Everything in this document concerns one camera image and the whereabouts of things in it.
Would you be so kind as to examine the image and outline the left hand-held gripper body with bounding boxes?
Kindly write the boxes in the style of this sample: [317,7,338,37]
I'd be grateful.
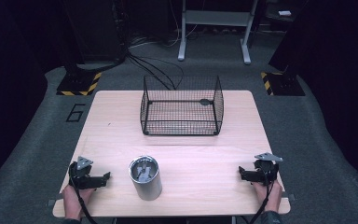
[68,155,100,190]

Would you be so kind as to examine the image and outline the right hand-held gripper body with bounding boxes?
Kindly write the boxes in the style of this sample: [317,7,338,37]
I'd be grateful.
[252,151,284,187]

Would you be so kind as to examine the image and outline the person's left hand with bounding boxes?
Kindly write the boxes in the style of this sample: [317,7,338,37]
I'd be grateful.
[61,184,96,221]

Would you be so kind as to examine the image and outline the silver metal cylinder can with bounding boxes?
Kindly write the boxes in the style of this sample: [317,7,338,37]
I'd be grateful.
[128,155,163,202]

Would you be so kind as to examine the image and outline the black cabinet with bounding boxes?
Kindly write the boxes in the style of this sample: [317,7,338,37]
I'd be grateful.
[62,0,129,63]

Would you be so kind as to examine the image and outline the grey metal table bracket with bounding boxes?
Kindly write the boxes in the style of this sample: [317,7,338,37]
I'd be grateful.
[281,192,296,203]
[46,198,63,208]

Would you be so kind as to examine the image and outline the black wire mesh basket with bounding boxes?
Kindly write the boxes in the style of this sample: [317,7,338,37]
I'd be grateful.
[139,74,226,137]

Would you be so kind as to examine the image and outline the black yellow striped base plate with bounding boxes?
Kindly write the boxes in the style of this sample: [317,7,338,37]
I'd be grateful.
[55,71,103,97]
[259,71,307,97]

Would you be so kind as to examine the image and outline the bundle of black floor cables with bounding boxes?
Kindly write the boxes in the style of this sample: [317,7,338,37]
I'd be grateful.
[126,34,185,91]

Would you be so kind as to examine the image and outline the white metal table frame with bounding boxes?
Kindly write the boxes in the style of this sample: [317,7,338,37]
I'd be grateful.
[177,0,259,66]

